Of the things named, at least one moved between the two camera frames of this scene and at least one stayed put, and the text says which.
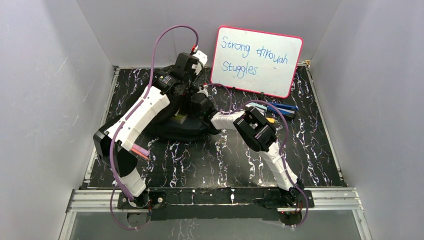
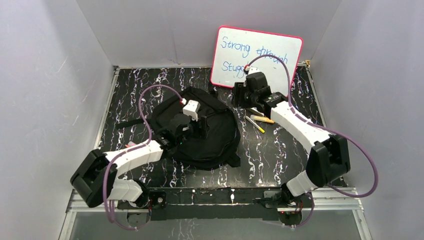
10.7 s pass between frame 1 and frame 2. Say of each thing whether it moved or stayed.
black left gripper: moved
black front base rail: stayed
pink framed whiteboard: stayed
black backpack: moved
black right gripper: moved
